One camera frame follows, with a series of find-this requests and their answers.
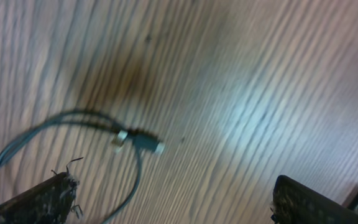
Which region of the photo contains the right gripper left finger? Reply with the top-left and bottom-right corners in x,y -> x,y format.
0,166 -> 84,224

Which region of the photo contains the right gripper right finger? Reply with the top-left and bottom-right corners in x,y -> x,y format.
270,175 -> 358,224

